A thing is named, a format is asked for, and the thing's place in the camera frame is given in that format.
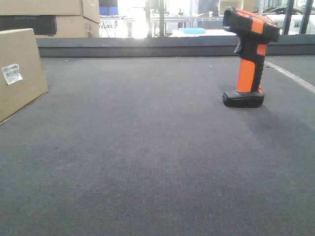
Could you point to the white barcode label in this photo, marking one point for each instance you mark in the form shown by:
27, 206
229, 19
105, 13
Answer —
12, 74

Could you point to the orange black barcode scanner gun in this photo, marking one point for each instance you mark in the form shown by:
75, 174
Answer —
254, 33

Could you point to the brown cardboard package box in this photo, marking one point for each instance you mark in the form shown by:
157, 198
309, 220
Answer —
19, 46

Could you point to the white background table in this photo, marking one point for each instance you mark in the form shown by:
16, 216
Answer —
209, 32

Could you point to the stacked cardboard boxes background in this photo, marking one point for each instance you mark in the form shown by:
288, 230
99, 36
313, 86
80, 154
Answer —
52, 18

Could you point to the blue tray on table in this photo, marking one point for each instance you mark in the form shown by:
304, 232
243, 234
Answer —
192, 30

